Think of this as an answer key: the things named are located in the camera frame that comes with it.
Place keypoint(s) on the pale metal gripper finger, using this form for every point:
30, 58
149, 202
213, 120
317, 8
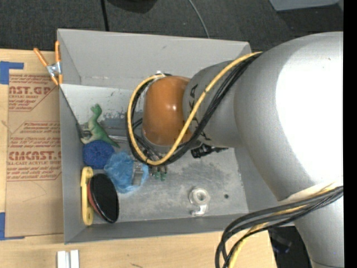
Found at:
137, 167
138, 178

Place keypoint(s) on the light blue crumpled plastic bag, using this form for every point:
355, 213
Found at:
121, 170

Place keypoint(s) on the grey metal bin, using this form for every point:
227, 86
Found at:
173, 194

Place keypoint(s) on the black disc with red rim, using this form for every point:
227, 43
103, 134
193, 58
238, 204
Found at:
104, 198

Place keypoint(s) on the dark blue round sponge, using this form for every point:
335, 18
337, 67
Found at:
96, 153

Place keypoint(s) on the yellow flat plastic piece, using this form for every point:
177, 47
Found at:
85, 194

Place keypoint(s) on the green toy dinosaur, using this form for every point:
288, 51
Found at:
96, 128

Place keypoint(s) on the brown cardboard board, red print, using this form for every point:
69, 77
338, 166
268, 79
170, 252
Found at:
33, 194

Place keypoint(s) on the black cylinder on white bracket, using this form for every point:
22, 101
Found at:
201, 151

